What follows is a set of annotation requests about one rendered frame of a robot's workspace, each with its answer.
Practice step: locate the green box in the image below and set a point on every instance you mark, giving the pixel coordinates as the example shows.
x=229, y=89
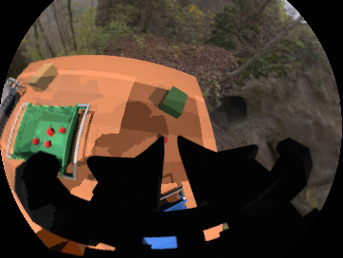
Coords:
x=174, y=103

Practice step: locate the blue plastic tray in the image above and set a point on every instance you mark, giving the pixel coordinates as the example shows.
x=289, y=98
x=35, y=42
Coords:
x=162, y=242

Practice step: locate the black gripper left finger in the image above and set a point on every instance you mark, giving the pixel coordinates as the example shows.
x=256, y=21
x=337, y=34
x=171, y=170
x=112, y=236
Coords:
x=145, y=169

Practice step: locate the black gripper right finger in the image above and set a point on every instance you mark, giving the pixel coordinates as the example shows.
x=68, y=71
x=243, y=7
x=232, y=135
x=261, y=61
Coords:
x=204, y=167

